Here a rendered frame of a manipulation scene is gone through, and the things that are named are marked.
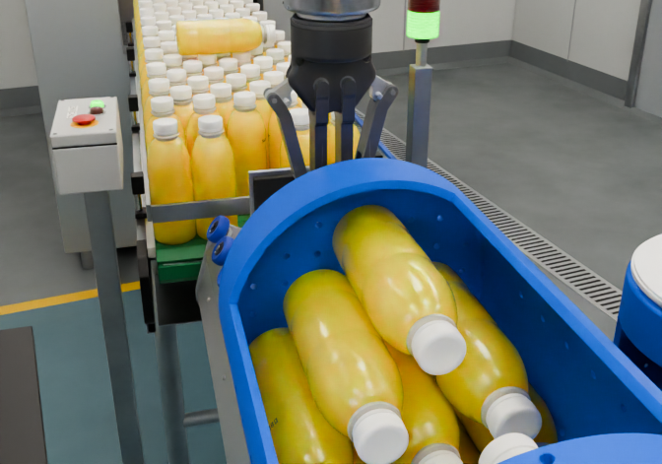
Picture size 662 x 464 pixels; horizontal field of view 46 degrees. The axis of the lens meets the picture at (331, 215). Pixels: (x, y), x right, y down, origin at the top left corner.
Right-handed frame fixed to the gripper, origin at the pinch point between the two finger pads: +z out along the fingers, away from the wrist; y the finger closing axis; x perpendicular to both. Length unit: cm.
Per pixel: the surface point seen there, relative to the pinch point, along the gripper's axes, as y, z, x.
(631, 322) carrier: -36.9, 17.6, 1.4
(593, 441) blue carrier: -2.1, -7.4, 44.0
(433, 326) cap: -1.7, -1.7, 24.2
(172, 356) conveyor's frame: 16, 67, -77
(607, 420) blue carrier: -15.3, 6.8, 27.9
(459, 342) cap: -3.4, -0.6, 25.2
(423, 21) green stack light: -38, -4, -75
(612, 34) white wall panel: -287, 75, -384
